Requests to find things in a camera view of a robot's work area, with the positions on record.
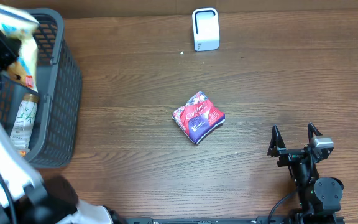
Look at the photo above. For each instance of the yellow snack chip bag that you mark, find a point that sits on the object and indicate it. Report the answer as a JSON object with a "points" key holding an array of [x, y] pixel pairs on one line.
{"points": [[19, 27]]}

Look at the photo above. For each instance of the white barcode scanner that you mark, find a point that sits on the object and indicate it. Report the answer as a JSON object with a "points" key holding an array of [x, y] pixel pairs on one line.
{"points": [[205, 29]]}

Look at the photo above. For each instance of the grey plastic mesh basket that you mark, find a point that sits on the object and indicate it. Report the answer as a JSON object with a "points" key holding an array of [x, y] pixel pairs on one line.
{"points": [[59, 84]]}

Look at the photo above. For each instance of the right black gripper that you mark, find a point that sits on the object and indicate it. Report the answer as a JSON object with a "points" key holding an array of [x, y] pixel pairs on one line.
{"points": [[289, 155]]}

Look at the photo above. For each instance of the white tube gold cap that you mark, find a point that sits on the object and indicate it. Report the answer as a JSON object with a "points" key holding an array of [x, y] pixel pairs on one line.
{"points": [[24, 122]]}

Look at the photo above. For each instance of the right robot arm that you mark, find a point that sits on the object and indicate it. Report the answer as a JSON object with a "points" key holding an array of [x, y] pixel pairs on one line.
{"points": [[319, 197]]}

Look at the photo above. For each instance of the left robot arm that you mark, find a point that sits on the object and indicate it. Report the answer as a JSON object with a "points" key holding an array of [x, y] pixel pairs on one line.
{"points": [[24, 196]]}

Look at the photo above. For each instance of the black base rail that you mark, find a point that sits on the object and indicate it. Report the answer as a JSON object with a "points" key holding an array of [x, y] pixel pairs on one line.
{"points": [[255, 220]]}

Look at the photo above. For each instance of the red purple Carefree pack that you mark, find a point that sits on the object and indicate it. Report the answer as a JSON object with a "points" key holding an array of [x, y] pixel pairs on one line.
{"points": [[198, 117]]}

